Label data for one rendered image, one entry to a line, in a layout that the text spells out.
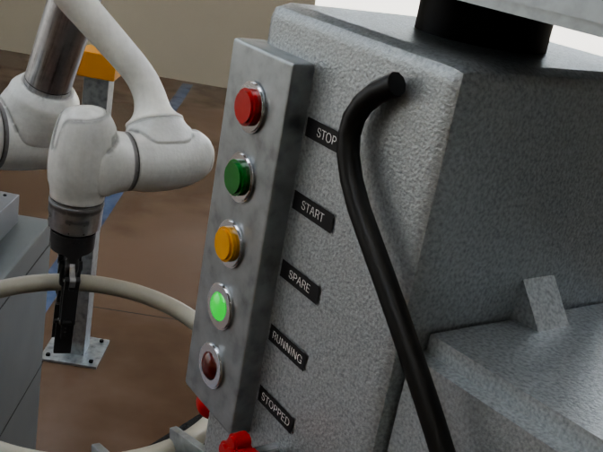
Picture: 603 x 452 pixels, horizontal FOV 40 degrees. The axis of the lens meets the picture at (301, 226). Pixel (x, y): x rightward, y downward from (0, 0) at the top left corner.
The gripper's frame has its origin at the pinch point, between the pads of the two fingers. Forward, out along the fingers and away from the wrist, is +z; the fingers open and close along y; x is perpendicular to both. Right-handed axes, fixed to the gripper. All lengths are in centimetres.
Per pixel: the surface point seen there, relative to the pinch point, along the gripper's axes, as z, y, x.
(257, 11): 45, -584, 205
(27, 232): 5.4, -48.6, -4.4
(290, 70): -72, 82, 3
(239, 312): -54, 82, 2
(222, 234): -59, 79, 1
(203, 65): 102, -593, 167
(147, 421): 87, -81, 39
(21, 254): 4.9, -37.0, -5.8
